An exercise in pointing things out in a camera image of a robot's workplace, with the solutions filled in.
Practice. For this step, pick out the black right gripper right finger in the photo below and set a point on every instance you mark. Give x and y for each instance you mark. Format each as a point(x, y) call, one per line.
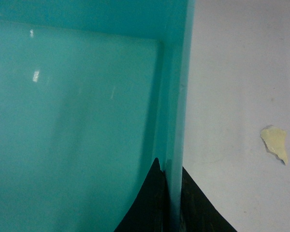
point(197, 212)

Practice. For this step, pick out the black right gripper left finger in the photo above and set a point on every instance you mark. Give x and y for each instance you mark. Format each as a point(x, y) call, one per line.
point(146, 212)

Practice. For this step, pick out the teal plastic bin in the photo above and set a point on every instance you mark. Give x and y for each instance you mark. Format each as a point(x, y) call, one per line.
point(91, 93)

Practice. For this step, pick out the beige paint chip patch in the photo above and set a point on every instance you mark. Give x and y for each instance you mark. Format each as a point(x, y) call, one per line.
point(274, 139)

